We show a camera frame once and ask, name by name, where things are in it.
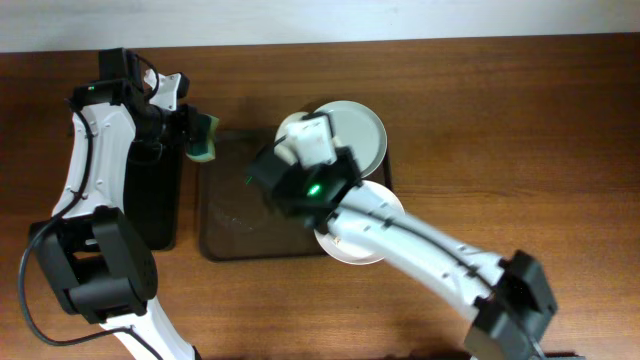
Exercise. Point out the green yellow sponge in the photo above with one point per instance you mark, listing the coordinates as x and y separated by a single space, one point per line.
200 146

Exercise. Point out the black rectangular tray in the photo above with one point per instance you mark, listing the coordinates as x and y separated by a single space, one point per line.
151 193

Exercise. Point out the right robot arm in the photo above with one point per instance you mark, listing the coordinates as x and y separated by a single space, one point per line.
508 301

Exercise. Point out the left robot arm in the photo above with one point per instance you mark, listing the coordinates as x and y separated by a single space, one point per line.
97 265

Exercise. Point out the pale blue plate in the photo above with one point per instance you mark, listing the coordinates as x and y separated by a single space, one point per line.
361 129

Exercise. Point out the brown plastic tray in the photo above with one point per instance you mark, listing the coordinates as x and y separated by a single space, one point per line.
237 219

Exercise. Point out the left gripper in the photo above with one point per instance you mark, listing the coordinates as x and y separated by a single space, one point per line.
187 123

